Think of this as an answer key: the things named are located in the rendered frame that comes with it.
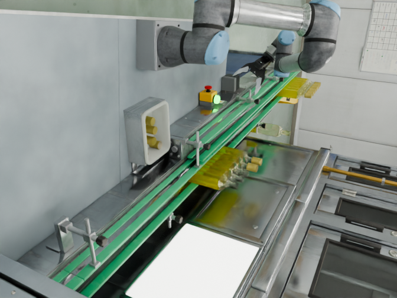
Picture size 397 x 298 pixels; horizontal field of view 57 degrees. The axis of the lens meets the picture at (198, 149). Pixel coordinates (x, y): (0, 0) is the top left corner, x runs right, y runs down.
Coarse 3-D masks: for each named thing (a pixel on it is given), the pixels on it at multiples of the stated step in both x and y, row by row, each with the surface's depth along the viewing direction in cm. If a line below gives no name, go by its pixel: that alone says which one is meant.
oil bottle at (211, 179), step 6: (198, 174) 155; (204, 174) 154; (210, 174) 154; (216, 174) 154; (222, 174) 154; (192, 180) 158; (198, 180) 156; (204, 180) 155; (210, 180) 153; (216, 180) 152; (222, 180) 151; (210, 186) 154; (216, 186) 153; (222, 186) 152
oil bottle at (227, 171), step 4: (204, 164) 161; (208, 164) 161; (212, 164) 161; (216, 164) 161; (204, 168) 159; (208, 168) 159; (212, 168) 159; (216, 168) 159; (220, 168) 159; (224, 168) 159; (228, 168) 159; (220, 172) 156; (224, 172) 156; (228, 172) 156; (232, 172) 157; (228, 176) 156
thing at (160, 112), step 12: (156, 108) 139; (168, 108) 148; (144, 120) 134; (156, 120) 151; (168, 120) 150; (144, 132) 136; (168, 132) 152; (144, 144) 138; (168, 144) 154; (156, 156) 148
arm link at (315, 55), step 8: (304, 48) 137; (312, 48) 133; (320, 48) 132; (328, 48) 132; (280, 56) 173; (288, 56) 161; (296, 56) 151; (304, 56) 138; (312, 56) 135; (320, 56) 134; (328, 56) 134; (280, 64) 168; (288, 64) 158; (296, 64) 150; (304, 64) 140; (312, 64) 138; (320, 64) 137; (280, 72) 173; (288, 72) 170
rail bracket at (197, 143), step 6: (198, 132) 149; (186, 138) 154; (198, 138) 151; (186, 144) 154; (192, 144) 152; (198, 144) 150; (204, 144) 150; (198, 150) 153; (198, 156) 154; (198, 162) 156; (198, 168) 156
